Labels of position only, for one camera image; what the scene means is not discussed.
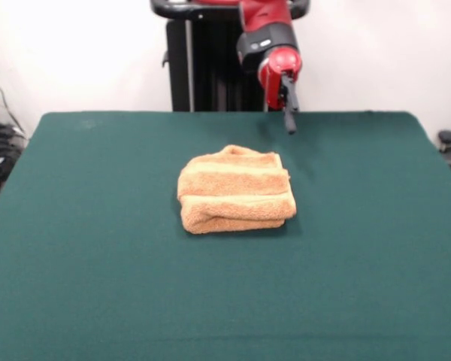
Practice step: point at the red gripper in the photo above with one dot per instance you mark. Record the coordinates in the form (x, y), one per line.
(272, 73)

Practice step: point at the orange terry towel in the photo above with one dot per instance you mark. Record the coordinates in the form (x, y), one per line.
(237, 192)

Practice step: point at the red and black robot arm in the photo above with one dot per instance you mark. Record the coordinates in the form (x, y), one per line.
(267, 26)

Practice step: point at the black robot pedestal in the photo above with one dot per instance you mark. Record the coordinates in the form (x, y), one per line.
(203, 56)

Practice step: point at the dark green table cloth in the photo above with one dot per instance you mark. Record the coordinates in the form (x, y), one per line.
(97, 270)

